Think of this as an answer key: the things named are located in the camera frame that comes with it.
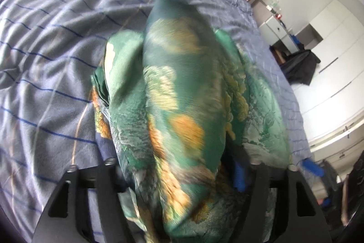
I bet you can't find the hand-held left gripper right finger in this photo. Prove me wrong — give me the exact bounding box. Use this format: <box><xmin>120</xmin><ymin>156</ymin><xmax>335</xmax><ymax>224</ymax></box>
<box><xmin>227</xmin><ymin>143</ymin><xmax>333</xmax><ymax>243</ymax></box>

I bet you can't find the black garment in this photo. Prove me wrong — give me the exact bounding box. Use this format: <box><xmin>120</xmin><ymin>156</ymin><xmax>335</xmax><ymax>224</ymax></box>
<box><xmin>272</xmin><ymin>49</ymin><xmax>321</xmax><ymax>86</ymax></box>

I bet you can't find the white wardrobe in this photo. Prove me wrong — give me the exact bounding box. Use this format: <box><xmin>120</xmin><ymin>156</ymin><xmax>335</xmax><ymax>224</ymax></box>
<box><xmin>292</xmin><ymin>0</ymin><xmax>364</xmax><ymax>144</ymax></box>

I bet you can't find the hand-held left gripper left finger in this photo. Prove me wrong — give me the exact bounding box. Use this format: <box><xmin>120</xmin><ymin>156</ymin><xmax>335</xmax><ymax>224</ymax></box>
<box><xmin>31</xmin><ymin>159</ymin><xmax>148</xmax><ymax>243</ymax></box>

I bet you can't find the green floral jacket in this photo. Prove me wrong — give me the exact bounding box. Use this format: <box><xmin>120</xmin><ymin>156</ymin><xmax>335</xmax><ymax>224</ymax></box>
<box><xmin>90</xmin><ymin>0</ymin><xmax>291</xmax><ymax>243</ymax></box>

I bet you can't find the white dresser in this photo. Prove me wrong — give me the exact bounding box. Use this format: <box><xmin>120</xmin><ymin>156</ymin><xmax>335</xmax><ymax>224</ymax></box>
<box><xmin>258</xmin><ymin>15</ymin><xmax>294</xmax><ymax>48</ymax></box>

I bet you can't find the blue striped duvet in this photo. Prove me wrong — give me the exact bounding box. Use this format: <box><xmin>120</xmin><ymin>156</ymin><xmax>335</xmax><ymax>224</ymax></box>
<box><xmin>0</xmin><ymin>0</ymin><xmax>310</xmax><ymax>243</ymax></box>

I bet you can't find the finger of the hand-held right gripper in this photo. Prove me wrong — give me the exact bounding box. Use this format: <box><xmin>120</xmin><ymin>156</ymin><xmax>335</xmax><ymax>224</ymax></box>
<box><xmin>302</xmin><ymin>158</ymin><xmax>325</xmax><ymax>177</ymax></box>

